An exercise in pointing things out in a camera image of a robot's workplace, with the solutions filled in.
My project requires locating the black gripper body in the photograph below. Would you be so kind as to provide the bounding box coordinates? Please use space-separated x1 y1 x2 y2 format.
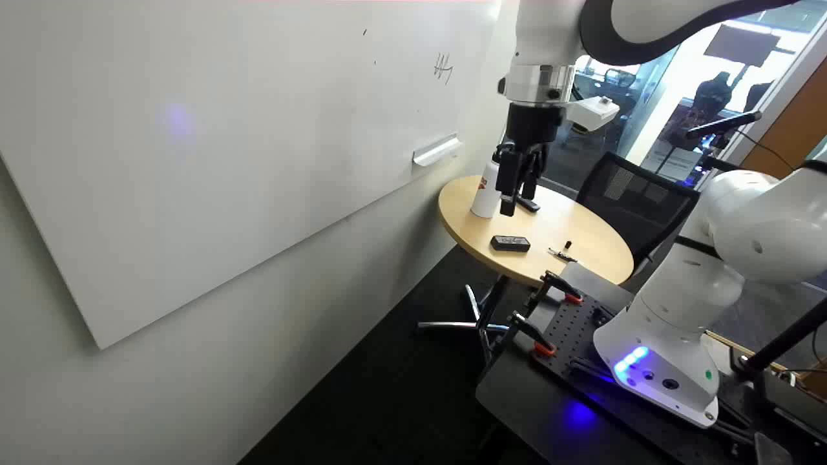
508 104 564 169

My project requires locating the black felt whiteboard eraser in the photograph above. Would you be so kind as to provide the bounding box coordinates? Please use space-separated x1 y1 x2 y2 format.
491 235 530 252

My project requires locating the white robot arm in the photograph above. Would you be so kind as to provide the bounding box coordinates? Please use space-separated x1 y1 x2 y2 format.
502 0 827 429

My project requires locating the silver whiteboard marker tray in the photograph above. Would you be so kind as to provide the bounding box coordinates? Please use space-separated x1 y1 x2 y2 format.
412 135 460 168

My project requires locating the white dry-erase marker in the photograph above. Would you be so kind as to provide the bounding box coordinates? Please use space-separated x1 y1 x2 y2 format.
549 239 575 260

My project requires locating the large white whiteboard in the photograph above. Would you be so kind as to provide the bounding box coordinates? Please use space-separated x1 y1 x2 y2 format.
0 0 518 346

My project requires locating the white water bottle red logo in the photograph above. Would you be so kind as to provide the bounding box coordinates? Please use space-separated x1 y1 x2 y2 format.
471 160 499 217

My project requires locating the round wooden table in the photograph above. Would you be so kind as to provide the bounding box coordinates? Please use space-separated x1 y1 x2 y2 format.
437 175 637 286

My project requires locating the black office chair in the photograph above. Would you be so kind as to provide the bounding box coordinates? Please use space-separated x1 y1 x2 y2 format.
576 153 698 262

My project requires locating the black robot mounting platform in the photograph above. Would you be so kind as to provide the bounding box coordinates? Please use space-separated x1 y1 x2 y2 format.
477 262 827 465

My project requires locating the black camera stand pole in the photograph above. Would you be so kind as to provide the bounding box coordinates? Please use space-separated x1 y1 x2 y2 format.
735 296 827 379

